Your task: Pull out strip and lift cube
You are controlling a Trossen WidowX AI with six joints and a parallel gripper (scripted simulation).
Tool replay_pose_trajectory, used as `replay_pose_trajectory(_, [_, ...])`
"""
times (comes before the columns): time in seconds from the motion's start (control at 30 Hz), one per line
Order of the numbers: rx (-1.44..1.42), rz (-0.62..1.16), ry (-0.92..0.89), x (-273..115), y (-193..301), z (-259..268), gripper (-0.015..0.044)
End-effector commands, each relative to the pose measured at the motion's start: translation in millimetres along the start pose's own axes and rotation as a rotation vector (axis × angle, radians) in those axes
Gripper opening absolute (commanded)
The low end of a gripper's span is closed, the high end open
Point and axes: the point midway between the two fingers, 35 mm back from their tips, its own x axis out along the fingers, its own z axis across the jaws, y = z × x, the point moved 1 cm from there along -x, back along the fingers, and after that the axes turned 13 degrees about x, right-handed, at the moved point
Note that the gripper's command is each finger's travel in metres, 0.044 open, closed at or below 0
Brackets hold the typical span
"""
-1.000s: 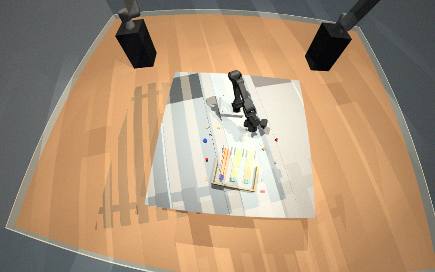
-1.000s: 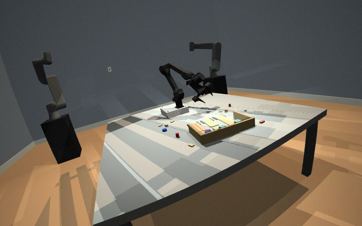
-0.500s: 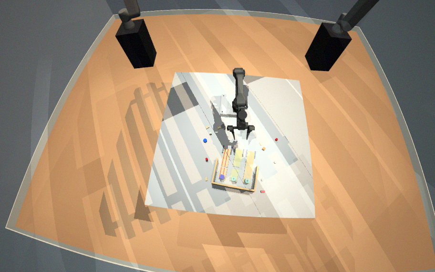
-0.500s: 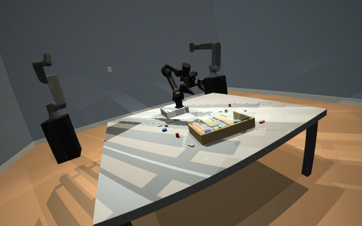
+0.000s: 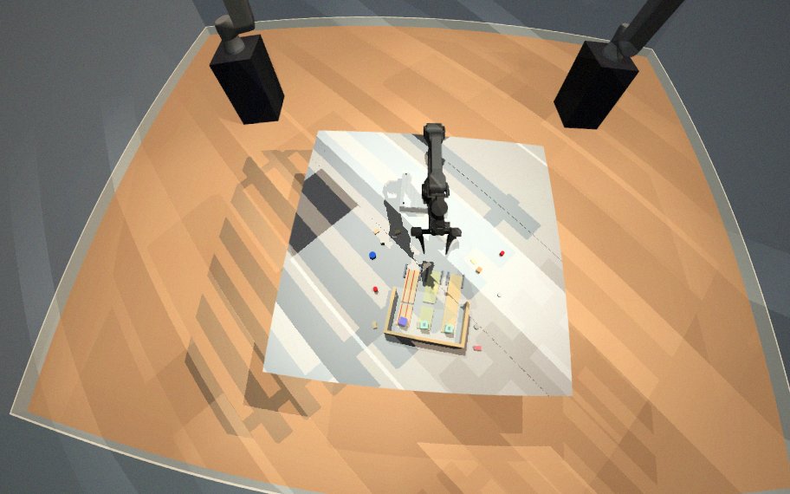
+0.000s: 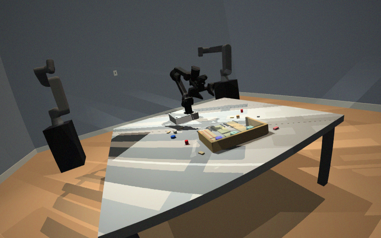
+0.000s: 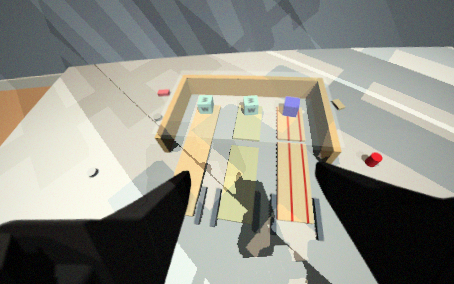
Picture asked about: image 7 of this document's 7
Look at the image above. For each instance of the small red block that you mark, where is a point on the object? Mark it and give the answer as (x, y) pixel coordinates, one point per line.
(163, 93)

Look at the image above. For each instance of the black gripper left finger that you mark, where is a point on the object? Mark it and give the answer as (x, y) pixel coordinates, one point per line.
(134, 245)

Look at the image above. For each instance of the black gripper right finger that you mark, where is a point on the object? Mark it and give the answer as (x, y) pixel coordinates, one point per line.
(404, 236)

